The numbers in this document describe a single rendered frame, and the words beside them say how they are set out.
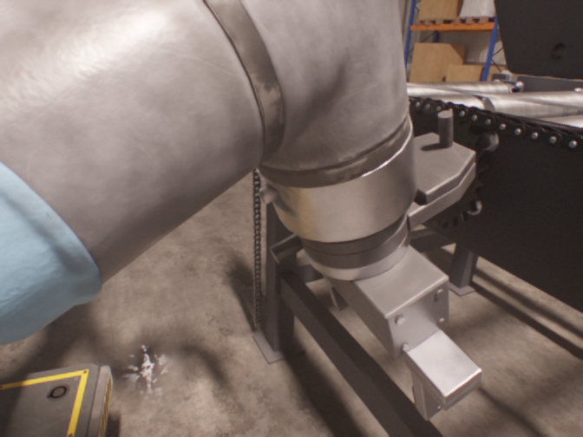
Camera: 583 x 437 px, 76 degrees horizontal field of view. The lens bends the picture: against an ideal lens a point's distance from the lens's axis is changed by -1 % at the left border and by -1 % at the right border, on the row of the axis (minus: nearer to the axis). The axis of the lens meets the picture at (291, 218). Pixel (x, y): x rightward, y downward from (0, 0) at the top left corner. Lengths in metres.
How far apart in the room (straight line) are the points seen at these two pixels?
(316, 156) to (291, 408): 1.15
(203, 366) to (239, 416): 0.24
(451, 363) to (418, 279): 0.06
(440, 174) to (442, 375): 0.13
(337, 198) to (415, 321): 0.10
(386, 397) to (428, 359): 0.63
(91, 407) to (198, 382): 0.49
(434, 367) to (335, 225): 0.12
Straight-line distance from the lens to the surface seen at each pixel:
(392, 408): 0.89
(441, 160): 0.27
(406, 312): 0.24
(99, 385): 0.99
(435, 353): 0.28
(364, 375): 0.94
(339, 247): 0.23
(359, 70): 0.17
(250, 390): 1.33
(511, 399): 1.51
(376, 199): 0.20
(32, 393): 1.04
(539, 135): 0.47
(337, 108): 0.17
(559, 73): 0.54
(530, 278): 0.57
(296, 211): 0.21
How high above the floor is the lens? 1.01
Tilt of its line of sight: 25 degrees down
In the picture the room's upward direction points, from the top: 2 degrees clockwise
